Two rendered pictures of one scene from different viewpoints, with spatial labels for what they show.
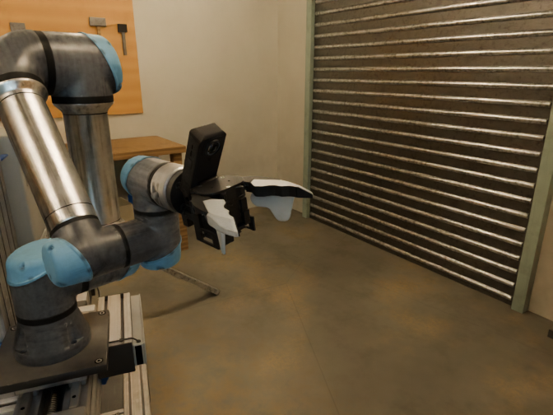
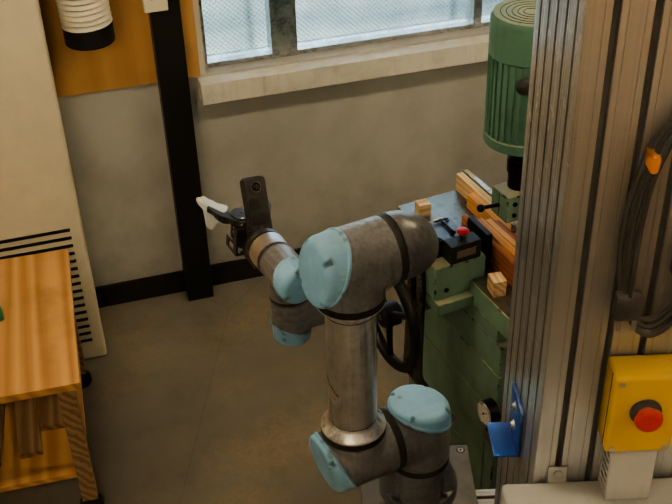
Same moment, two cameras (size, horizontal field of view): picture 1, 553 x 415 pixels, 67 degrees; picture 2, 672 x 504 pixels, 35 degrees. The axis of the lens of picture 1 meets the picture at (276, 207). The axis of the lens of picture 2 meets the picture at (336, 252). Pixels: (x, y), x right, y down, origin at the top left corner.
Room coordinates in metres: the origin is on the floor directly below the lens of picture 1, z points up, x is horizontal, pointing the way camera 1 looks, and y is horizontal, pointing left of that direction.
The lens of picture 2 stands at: (2.19, 0.83, 2.38)
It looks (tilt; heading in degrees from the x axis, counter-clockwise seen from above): 35 degrees down; 199
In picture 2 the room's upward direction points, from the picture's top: 2 degrees counter-clockwise
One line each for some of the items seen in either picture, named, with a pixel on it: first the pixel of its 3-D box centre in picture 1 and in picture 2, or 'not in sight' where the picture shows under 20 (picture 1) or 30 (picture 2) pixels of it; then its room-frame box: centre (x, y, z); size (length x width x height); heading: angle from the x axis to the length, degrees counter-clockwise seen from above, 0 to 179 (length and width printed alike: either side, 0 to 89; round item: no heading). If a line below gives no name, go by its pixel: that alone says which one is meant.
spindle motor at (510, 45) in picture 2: not in sight; (526, 78); (0.03, 0.54, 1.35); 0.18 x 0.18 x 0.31
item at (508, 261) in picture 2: not in sight; (489, 250); (0.11, 0.49, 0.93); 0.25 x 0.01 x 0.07; 43
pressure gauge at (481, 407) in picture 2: not in sight; (489, 414); (0.36, 0.56, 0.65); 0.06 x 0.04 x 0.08; 43
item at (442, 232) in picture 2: not in sight; (446, 239); (0.17, 0.40, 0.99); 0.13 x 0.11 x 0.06; 43
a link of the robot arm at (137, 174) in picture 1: (153, 181); (287, 274); (0.69, 0.21, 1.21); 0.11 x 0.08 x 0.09; 45
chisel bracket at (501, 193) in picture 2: not in sight; (524, 200); (0.02, 0.55, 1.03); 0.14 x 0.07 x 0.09; 133
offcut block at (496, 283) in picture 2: not in sight; (496, 284); (0.22, 0.53, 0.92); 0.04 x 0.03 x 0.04; 32
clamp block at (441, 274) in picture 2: not in sight; (445, 263); (0.16, 0.40, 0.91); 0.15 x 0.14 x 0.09; 43
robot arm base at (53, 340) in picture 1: (50, 324); (418, 469); (0.78, 0.49, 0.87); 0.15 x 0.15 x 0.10
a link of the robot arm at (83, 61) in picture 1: (91, 168); (353, 363); (0.88, 0.40, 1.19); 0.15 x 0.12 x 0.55; 136
